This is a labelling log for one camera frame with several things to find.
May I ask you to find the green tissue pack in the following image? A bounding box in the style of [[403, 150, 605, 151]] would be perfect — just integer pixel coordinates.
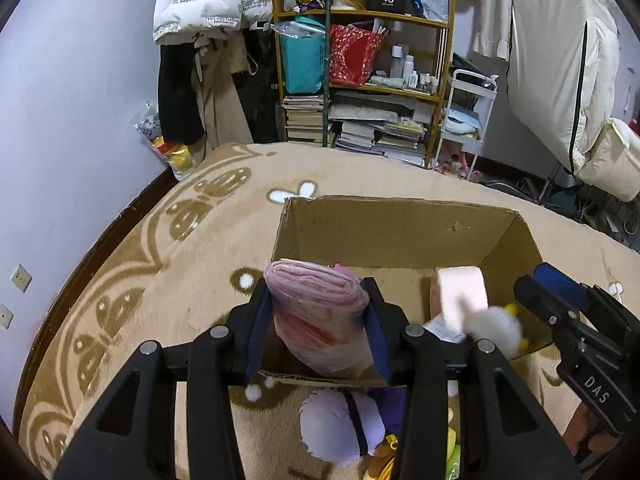
[[445, 427, 461, 480]]

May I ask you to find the white yellow duck plush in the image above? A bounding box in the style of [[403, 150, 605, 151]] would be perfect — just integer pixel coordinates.
[[464, 302, 529, 360]]

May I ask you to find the white pink soft pad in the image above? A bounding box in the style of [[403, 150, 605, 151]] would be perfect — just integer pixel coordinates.
[[430, 266, 488, 333]]

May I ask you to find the lavender purple plush doll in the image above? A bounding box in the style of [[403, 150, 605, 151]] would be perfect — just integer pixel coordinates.
[[299, 388, 406, 464]]

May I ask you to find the pink towel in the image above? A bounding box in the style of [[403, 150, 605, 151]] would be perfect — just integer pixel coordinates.
[[264, 259, 372, 379]]

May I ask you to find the yellow round plush toy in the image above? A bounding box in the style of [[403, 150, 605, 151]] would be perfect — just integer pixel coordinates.
[[362, 434, 398, 480]]

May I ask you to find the beige patterned carpet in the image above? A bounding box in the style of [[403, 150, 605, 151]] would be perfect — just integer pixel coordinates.
[[18, 143, 639, 478]]

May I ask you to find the plastic bag of snacks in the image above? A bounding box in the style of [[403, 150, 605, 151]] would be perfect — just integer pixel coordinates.
[[134, 101, 196, 181]]

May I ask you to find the white utility cart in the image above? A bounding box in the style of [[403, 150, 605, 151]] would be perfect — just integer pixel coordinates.
[[433, 68, 498, 180]]

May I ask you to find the cream hanging garment cover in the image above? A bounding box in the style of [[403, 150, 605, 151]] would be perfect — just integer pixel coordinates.
[[508, 0, 639, 202]]

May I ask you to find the stack of books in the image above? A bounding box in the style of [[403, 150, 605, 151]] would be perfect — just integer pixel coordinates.
[[281, 94, 324, 144]]

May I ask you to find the wooden bookshelf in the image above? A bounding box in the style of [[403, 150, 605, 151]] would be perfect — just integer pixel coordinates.
[[303, 0, 456, 168]]

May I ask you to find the red gift bag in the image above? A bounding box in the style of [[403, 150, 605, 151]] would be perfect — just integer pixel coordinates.
[[329, 24, 384, 87]]

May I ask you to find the teal gift bag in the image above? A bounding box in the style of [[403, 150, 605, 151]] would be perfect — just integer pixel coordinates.
[[276, 16, 326, 94]]

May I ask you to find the white wall socket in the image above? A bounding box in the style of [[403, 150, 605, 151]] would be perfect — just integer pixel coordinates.
[[11, 264, 32, 292], [0, 304, 14, 330]]

